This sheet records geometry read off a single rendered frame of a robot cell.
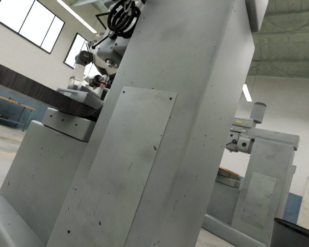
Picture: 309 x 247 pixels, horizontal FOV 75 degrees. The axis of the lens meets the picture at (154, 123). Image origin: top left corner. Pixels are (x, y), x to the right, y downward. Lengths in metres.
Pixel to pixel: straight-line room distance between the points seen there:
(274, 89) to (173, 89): 10.29
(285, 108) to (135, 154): 10.01
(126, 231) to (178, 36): 0.79
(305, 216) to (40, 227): 8.44
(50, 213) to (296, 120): 9.95
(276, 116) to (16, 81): 10.08
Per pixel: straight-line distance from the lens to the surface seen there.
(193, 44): 0.88
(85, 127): 1.17
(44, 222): 1.30
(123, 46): 1.34
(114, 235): 0.83
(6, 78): 1.11
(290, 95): 10.85
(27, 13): 9.42
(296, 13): 7.99
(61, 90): 1.50
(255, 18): 1.19
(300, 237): 2.10
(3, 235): 1.33
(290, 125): 10.34
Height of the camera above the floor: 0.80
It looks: 8 degrees up
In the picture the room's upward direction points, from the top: 20 degrees clockwise
